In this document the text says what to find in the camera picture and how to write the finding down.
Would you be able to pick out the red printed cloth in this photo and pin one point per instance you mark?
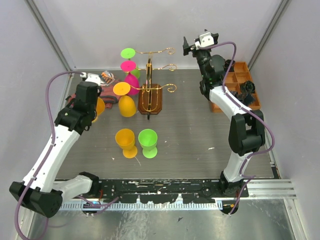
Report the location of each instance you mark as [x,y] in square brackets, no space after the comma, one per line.
[108,81]

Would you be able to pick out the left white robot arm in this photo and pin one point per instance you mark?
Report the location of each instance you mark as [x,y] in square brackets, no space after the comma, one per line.
[43,196]

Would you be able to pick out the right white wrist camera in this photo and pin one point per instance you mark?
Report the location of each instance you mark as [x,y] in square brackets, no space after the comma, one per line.
[206,39]

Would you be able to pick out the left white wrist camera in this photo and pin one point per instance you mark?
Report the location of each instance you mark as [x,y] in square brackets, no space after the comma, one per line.
[90,77]

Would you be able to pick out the black crumpled item bottom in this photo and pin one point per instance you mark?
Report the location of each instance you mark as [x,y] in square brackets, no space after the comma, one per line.
[245,98]

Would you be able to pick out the slotted grey cable duct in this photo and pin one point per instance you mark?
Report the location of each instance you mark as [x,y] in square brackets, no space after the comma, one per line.
[178,205]

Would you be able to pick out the gold wire wine glass rack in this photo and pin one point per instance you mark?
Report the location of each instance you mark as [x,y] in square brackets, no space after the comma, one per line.
[150,96]

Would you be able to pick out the black crumpled item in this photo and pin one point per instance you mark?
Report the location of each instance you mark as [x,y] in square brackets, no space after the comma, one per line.
[245,98]
[248,87]

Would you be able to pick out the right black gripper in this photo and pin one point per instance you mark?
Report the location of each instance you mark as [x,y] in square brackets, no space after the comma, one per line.
[186,48]

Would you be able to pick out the black crumpled item right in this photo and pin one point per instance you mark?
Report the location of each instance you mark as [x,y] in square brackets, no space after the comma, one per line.
[248,87]

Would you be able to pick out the green wine glass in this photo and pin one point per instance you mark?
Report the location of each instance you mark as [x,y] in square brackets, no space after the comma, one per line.
[128,54]
[148,140]

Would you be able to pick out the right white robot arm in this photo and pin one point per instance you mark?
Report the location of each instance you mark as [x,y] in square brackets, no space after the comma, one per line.
[246,130]

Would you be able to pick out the aluminium frame rail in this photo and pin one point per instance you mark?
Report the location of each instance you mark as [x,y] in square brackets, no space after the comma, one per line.
[258,188]

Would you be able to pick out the orange wine glass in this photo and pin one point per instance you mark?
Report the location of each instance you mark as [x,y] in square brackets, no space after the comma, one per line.
[125,139]
[100,108]

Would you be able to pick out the yellow plastic wine glass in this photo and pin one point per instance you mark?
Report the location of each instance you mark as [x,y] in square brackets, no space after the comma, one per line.
[126,104]

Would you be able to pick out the pink plastic wine glass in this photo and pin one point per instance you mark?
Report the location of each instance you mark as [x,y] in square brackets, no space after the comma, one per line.
[128,67]

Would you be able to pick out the orange wine glass front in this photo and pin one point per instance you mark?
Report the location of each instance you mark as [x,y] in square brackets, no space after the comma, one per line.
[125,139]

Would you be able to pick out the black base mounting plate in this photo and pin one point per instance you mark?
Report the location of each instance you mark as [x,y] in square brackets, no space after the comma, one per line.
[160,191]

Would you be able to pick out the orange compartment tray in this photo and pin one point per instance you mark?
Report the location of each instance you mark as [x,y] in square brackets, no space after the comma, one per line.
[238,75]

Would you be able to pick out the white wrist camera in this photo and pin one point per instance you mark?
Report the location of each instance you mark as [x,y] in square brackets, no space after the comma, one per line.
[90,77]
[206,39]

